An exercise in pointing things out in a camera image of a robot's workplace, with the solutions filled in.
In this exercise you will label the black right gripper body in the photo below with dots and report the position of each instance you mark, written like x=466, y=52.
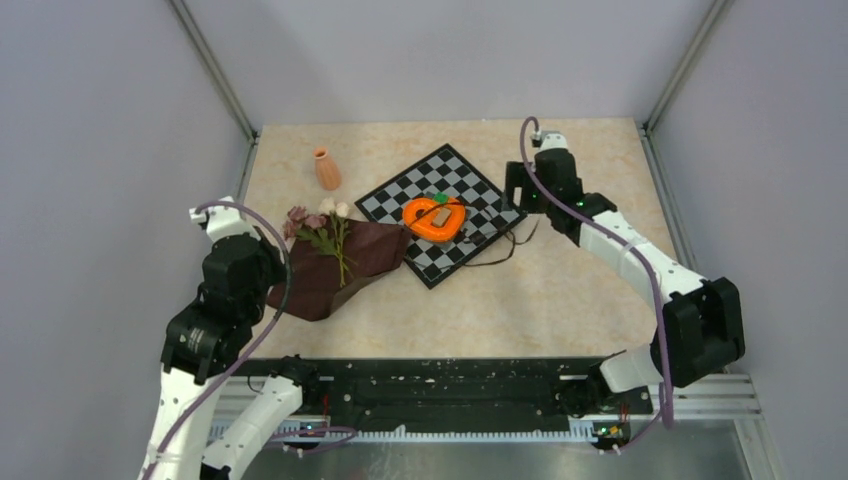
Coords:
x=546, y=205

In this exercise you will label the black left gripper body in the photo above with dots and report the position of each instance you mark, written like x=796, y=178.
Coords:
x=275, y=272

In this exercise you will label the brown ribbon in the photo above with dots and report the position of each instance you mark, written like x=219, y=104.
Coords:
x=482, y=229

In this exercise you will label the maroon wrapping paper sheet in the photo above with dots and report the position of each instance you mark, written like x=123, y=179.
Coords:
x=372, y=250

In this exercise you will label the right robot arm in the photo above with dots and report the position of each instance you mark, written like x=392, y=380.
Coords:
x=700, y=329

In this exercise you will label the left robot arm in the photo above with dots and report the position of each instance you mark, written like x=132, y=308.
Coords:
x=202, y=349

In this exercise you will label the peach ribbed vase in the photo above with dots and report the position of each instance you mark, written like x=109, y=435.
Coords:
x=326, y=170

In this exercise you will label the tan wooden block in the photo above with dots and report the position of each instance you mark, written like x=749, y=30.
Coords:
x=441, y=218

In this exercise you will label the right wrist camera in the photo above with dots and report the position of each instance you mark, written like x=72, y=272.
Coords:
x=544, y=140

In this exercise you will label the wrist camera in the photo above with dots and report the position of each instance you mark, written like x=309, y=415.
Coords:
x=544, y=140
x=222, y=219

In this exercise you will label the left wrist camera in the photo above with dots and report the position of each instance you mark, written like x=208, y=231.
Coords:
x=222, y=219

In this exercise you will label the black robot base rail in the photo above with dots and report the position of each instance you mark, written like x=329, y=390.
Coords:
x=460, y=396

